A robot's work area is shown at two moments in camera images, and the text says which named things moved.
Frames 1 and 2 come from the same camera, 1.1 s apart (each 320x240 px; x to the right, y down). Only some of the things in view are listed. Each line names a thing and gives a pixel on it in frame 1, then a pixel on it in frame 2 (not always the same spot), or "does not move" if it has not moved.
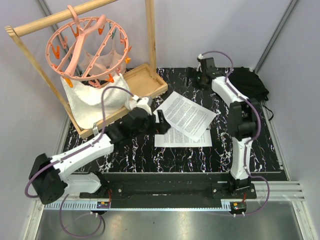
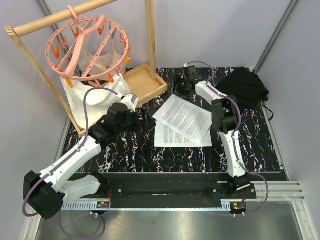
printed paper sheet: x=175 y=138 does not move
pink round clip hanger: x=90 y=49 does not move
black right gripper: x=191 y=73 -> x=177 y=80
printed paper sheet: x=185 y=116 does not move
